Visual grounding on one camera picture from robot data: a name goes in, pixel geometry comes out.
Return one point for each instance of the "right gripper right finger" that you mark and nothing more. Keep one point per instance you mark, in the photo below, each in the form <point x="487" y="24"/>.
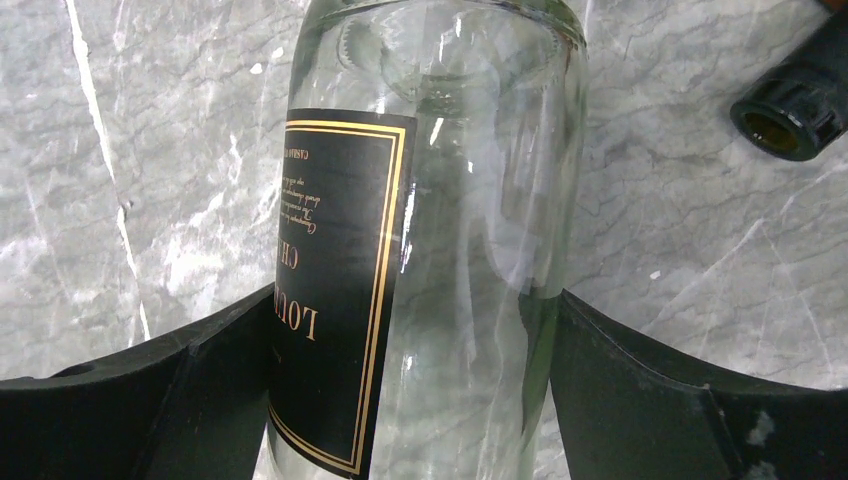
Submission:
<point x="630" y="407"/>

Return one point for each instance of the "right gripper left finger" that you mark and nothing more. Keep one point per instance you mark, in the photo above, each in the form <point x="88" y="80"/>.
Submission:
<point x="189" y="404"/>

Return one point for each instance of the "clear tall bottle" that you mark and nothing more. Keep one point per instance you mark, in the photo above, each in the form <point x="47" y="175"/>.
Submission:
<point x="429" y="178"/>

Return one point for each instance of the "green wine bottle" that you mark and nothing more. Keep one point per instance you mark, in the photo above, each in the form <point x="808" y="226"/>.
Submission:
<point x="799" y="107"/>

